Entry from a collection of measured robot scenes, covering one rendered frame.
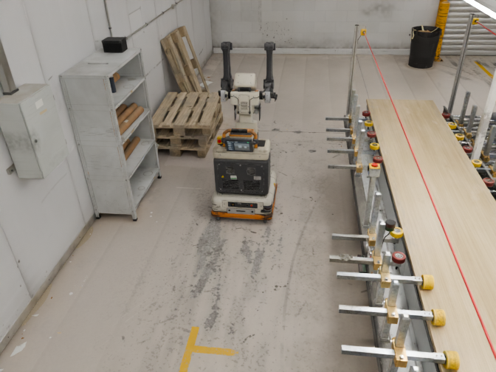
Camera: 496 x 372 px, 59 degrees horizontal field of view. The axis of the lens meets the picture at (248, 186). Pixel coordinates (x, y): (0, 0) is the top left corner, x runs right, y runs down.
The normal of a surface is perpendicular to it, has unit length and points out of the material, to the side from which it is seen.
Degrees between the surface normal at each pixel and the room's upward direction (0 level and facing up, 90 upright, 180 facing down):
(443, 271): 0
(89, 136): 90
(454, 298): 0
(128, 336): 0
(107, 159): 90
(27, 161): 90
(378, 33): 90
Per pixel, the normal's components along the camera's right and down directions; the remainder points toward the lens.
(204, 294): -0.03, -0.85
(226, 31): -0.13, 0.53
